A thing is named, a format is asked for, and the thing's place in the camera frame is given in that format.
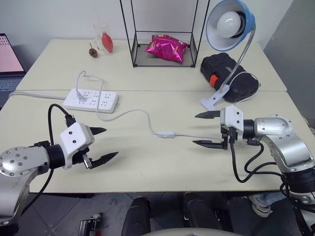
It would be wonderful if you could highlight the clear glass cup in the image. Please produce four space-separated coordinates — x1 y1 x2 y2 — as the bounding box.
93 22 110 53

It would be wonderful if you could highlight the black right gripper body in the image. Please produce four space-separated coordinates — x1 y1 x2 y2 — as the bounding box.
220 125 237 151

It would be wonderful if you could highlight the white power strip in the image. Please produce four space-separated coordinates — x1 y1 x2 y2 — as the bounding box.
63 88 120 114

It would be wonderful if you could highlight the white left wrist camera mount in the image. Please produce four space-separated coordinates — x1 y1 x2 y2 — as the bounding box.
58 122 95 170

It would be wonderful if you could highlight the red drop-shaped bottle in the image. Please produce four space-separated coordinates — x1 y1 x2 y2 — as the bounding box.
101 31 115 54

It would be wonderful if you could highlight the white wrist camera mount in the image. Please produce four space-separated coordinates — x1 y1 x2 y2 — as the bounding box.
58 122 95 170
219 105 245 142

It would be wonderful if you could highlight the brown pine cone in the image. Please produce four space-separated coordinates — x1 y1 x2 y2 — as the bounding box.
89 42 99 58

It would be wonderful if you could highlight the grey power strip cord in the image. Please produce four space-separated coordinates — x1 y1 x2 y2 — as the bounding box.
8 90 68 100

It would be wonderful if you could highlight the white sneaker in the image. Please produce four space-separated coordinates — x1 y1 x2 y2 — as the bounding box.
248 193 273 217

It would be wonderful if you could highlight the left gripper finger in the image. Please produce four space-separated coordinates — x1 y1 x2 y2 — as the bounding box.
91 151 120 170
89 126 107 137

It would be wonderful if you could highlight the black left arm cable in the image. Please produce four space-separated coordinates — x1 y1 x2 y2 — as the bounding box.
23 103 76 215

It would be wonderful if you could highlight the white light bulb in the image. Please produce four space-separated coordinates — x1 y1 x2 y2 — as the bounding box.
216 10 244 39

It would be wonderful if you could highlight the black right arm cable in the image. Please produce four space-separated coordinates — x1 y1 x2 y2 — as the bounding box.
229 127 291 198

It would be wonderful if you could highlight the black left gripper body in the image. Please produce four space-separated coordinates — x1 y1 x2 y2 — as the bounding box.
71 147 95 170

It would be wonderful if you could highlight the black wire frame rack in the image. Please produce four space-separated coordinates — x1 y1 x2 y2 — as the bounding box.
120 0 211 69

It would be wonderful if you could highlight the black tool case orange latch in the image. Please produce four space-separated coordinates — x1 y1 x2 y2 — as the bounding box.
199 52 262 104

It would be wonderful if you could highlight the blue clamp desk lamp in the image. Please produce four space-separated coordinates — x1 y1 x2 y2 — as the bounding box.
199 0 257 108

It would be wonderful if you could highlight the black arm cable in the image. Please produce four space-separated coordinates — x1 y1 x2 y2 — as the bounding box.
229 127 291 198
23 103 76 215

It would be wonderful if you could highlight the dark rounded shape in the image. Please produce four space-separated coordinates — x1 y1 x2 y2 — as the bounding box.
122 196 152 236
182 192 220 232

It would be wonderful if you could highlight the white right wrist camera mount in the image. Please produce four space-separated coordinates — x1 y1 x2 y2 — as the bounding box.
219 105 245 142

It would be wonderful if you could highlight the black metal caster base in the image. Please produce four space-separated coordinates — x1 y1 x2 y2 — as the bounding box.
79 212 102 236

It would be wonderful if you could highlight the white power cord with switch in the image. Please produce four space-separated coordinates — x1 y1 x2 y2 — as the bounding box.
75 70 261 144

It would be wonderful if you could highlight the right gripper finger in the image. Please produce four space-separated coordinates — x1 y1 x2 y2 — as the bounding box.
194 110 221 120
192 139 223 150

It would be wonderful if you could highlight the white inline cord switch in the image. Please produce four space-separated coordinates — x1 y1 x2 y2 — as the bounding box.
157 130 176 139

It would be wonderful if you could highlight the laptop with pink screen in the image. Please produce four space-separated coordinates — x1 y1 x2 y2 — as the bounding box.
0 33 27 110

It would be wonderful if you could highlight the pink snack bag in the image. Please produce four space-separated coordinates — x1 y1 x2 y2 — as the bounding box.
145 34 189 64

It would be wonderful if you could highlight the beige rounded robot torso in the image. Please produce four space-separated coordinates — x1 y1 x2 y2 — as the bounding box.
139 227 230 236

